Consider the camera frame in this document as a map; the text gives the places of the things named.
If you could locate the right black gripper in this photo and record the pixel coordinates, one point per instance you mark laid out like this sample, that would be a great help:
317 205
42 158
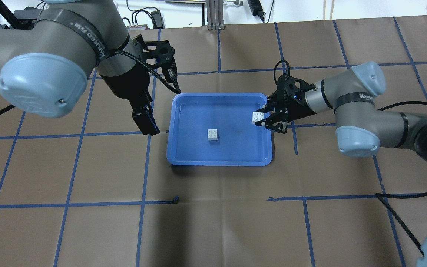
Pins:
294 108

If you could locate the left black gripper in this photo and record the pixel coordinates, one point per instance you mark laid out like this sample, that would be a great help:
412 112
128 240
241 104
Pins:
127 87

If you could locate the white block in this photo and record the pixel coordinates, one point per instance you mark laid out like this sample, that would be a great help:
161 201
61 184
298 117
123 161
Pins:
212 135
256 117

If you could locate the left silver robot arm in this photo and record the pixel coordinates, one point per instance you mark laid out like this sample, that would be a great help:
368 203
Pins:
44 70

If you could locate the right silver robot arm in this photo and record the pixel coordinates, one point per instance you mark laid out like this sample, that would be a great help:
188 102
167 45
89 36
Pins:
361 128

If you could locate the blue plastic tray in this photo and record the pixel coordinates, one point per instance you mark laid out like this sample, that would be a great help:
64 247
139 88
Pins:
240 143

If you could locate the brown paper table cover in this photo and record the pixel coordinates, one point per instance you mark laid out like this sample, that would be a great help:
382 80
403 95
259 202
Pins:
88 190

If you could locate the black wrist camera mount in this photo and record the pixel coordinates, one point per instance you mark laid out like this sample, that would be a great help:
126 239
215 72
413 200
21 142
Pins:
162 53

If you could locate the aluminium frame post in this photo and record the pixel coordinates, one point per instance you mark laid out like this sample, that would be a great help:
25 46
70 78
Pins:
215 18

